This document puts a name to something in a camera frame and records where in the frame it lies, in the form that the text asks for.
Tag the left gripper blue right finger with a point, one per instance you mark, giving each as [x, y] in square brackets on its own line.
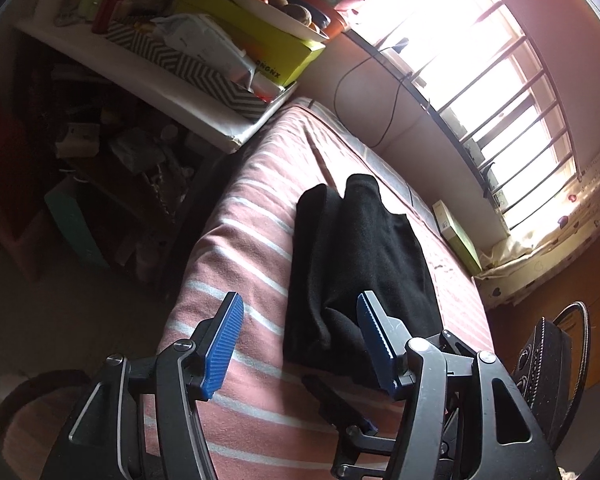
[385, 338]

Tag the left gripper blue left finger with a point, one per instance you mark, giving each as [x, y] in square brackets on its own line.
[216, 339]

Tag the black pants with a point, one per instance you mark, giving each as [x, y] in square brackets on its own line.
[343, 245]

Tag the pink striped bed sheet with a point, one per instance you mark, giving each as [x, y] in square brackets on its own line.
[263, 423]

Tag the green white flat box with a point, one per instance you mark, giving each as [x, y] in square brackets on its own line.
[457, 238]

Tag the cream heart pattern curtain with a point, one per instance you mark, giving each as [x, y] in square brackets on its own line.
[545, 244]

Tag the chevron pattern box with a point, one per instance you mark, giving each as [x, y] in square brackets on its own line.
[199, 75]

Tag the white side shelf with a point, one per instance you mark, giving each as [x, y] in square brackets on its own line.
[217, 124]

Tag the yellow green shoe box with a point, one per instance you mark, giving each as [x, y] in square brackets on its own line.
[280, 56]

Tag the black window bars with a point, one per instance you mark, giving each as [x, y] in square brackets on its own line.
[476, 68]

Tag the white tissue packet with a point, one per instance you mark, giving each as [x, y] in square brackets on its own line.
[199, 37]

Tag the white fruit plate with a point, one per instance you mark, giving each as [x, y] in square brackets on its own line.
[281, 20]

